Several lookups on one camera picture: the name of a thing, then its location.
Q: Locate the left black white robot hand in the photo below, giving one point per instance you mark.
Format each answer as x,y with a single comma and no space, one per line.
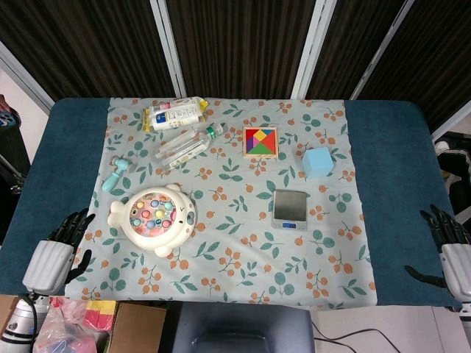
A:
48,264

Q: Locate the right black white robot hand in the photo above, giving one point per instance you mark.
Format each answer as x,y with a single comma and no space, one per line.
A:
456,264

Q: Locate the light blue foam cube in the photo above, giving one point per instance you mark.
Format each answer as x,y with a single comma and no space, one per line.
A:
318,164

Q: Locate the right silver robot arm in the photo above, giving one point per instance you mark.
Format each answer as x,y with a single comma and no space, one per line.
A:
466,305

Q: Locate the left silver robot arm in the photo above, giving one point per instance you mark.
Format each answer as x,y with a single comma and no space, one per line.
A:
18,321

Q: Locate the grey digital scale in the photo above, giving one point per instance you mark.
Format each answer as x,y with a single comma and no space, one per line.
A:
290,206

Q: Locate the clear plastic bag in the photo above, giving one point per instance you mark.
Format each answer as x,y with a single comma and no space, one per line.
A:
62,331

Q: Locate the yellow red block box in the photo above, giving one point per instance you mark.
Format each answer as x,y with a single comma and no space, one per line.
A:
100,312

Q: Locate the teal toy hammer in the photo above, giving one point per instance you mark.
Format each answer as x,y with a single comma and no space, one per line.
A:
112,180

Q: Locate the brown cardboard box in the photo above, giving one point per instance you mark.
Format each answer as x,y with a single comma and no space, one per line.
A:
138,327

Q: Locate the cream whack-a-mole toy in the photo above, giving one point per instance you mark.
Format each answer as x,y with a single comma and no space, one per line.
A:
154,220

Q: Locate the teal table cover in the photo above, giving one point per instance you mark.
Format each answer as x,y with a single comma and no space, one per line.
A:
397,165

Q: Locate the clear plastic water bottle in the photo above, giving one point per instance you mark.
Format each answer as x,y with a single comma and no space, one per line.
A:
184,147

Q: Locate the floral tablecloth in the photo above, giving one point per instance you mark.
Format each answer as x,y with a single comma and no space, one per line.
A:
239,257

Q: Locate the white yellow snack packet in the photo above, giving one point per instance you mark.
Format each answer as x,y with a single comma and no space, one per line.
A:
174,114

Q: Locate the dark grey robot torso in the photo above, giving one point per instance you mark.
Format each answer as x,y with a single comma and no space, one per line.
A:
243,329

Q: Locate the dark folding screen panel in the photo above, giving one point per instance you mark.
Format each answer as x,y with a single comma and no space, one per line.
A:
434,55
81,44
239,44
349,48

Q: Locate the colourful wooden tangram puzzle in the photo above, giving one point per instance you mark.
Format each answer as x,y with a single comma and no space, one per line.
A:
260,142

